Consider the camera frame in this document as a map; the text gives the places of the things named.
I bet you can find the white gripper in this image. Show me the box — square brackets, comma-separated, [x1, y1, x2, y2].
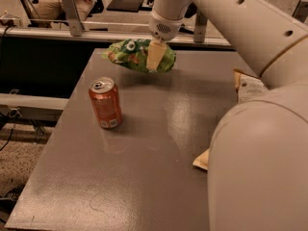
[146, 11, 183, 72]

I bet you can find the seated person in khaki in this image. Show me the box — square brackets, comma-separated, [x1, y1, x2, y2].
[33, 0, 104, 22]

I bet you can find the grey side shelf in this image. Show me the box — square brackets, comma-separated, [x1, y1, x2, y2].
[0, 93, 68, 121]

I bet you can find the orange soda can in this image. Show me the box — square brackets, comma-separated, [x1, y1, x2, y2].
[89, 77, 122, 129]

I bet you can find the metal guard rail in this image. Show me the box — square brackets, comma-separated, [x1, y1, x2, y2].
[0, 27, 234, 50]

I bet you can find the black floor cable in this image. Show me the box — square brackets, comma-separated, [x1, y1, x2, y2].
[0, 111, 20, 152]

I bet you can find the left metal rail bracket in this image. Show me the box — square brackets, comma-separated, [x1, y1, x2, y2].
[62, 0, 84, 37]

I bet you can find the metal rail bracket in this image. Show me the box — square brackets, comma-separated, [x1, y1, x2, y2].
[62, 0, 84, 37]
[193, 11, 208, 43]

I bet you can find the black office chair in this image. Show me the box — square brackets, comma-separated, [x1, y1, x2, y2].
[107, 0, 154, 13]

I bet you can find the yellow brown snack bag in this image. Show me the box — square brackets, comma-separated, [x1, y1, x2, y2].
[192, 68, 269, 170]

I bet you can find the right metal rail bracket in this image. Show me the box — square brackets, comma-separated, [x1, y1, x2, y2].
[193, 11, 208, 43]

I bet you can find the green rice chip bag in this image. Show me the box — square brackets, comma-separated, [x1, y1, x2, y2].
[102, 39, 176, 73]

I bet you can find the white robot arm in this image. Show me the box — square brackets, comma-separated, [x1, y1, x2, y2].
[149, 0, 308, 231]

